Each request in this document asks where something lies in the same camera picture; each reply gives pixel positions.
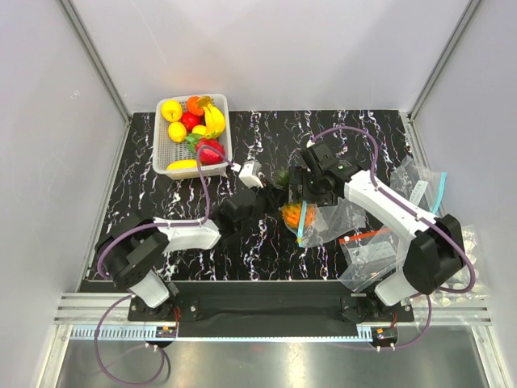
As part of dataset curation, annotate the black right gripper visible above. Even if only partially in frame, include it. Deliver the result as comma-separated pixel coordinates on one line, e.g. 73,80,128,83
288,166,338,208

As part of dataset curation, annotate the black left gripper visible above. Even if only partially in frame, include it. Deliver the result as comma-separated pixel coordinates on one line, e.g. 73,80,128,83
237,179,288,233

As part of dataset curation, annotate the toy pineapple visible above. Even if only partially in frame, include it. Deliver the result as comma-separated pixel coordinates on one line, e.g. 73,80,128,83
275,169,317,233

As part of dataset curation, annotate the teal zipper clear bag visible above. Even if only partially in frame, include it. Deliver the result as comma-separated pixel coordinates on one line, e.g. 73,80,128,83
290,198,366,248

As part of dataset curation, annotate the yellow toy mango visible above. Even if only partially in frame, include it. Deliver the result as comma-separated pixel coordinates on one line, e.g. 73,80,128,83
167,159,198,171

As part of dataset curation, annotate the red toy apple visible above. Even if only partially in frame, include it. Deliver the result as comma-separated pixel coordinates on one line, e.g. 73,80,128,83
180,112,202,133

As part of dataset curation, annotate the white plastic fruit basket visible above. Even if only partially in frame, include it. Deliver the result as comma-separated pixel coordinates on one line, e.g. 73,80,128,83
153,93,233,180

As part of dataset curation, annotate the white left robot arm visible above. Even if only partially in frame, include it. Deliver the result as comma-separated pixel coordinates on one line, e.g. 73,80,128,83
95,184,288,320

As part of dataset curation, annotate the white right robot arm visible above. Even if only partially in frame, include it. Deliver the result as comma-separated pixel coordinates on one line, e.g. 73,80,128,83
288,141,469,321

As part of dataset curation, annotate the red zipper clear bag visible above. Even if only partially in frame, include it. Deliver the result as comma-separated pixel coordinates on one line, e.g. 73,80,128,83
339,227,409,293

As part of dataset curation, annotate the bag of round silver items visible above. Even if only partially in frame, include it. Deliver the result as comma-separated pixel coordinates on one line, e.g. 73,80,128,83
427,224,485,308

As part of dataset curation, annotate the black marble pattern mat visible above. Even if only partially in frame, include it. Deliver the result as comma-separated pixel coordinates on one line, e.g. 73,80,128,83
98,110,418,281

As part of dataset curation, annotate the toy dragon fruit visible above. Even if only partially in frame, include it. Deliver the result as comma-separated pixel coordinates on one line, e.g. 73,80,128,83
186,133,225,165

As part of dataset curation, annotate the yellow toy banana bunch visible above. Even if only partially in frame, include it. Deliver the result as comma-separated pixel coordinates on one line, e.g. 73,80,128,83
203,103,226,139

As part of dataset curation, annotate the yellow toy lemon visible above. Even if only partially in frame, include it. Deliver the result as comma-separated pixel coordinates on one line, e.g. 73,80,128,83
168,121,188,143
191,124,207,136

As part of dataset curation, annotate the orange toy tangerine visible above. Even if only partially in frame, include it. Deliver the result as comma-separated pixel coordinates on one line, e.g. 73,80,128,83
186,95,212,117

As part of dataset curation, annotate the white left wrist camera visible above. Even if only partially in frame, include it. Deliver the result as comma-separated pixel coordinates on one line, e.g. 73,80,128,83
238,160,264,188

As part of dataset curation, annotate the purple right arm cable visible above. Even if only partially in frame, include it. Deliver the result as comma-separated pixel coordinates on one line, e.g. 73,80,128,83
306,125,477,294

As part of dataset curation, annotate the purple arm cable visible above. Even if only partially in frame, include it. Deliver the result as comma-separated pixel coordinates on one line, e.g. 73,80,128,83
95,145,239,280
306,125,477,294

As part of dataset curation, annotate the right aluminium frame post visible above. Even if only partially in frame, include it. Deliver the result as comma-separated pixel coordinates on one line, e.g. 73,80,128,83
407,0,485,122

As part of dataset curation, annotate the aluminium frame post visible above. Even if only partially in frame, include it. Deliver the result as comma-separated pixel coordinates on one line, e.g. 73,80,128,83
407,0,485,122
57,0,132,124

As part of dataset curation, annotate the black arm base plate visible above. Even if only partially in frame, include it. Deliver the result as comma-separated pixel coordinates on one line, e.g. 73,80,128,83
128,280,414,339

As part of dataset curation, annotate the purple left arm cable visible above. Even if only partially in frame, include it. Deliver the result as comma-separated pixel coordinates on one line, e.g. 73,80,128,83
95,145,239,280

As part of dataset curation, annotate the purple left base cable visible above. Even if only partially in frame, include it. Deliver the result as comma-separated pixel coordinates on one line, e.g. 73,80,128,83
92,294,173,385

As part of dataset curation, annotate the aluminium front rail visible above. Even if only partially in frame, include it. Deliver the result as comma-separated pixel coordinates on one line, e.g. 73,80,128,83
54,293,492,326

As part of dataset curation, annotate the left aluminium frame post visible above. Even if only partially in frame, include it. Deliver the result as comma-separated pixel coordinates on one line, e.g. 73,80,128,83
57,0,132,124

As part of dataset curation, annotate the white slotted cable duct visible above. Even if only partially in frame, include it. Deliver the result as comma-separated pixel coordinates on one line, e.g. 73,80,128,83
70,326,376,343

